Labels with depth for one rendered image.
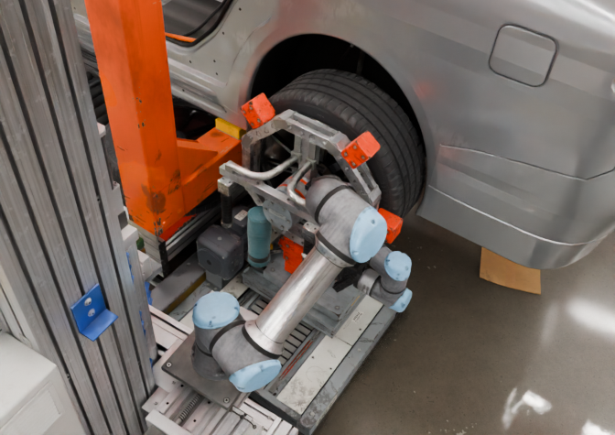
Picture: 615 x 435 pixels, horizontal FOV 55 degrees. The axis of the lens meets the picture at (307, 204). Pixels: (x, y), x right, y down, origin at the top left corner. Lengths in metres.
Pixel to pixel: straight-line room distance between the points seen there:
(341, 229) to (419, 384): 1.44
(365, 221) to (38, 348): 0.71
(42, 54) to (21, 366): 0.60
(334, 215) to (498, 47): 0.72
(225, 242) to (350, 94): 0.89
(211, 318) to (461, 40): 1.04
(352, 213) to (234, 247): 1.22
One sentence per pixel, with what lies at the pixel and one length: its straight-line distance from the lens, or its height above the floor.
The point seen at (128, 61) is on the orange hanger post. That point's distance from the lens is 1.92.
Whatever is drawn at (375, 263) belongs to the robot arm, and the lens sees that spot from 1.74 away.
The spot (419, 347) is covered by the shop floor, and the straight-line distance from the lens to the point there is 2.77.
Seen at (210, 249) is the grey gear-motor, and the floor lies 0.39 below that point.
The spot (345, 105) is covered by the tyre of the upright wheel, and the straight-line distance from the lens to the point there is 1.94.
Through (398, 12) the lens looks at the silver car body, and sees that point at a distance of 1.87.
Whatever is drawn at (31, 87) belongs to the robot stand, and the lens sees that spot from 0.98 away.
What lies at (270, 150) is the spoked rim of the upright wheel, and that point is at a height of 0.84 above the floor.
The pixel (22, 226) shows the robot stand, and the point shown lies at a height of 1.53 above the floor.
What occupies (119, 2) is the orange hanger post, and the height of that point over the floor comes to 1.49.
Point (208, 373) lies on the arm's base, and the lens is 1.64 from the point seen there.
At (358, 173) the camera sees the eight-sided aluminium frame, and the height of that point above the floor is 1.03.
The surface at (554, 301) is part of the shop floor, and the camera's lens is 3.16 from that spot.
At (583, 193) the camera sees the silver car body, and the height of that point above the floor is 1.12.
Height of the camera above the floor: 2.26
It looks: 44 degrees down
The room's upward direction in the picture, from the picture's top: 5 degrees clockwise
